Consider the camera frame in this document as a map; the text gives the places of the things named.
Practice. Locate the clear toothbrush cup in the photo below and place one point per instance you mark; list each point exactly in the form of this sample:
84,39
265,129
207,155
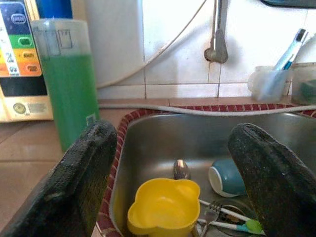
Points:
266,84

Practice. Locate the teal cup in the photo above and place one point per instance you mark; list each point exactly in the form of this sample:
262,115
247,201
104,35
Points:
227,177

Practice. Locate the steel wall tap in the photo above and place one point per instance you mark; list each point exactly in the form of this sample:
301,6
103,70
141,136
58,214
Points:
219,44

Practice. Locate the steel sink basin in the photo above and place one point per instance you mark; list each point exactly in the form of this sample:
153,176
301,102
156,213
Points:
172,138

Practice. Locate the beige water ioniser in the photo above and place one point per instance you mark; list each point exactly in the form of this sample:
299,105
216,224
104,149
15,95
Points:
22,86

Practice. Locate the thin white tube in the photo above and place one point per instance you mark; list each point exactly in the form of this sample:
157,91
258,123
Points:
153,59

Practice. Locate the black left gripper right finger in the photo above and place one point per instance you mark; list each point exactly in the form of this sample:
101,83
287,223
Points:
279,187

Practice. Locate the white training chopsticks green clip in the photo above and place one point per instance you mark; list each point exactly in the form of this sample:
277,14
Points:
251,225

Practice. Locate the green dish soap bottle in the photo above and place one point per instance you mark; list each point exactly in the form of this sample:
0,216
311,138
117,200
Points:
69,86

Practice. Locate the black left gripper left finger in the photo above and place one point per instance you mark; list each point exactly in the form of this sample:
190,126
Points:
61,192

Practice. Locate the steel spoon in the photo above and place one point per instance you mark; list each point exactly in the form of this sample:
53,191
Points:
181,169

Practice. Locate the blue white toothbrush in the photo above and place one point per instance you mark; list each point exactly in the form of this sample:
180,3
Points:
291,51

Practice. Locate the hanging steel pan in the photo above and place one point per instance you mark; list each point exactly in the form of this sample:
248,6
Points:
288,2

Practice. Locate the yellow bowl grey suction base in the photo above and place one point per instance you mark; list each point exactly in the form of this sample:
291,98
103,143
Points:
163,209

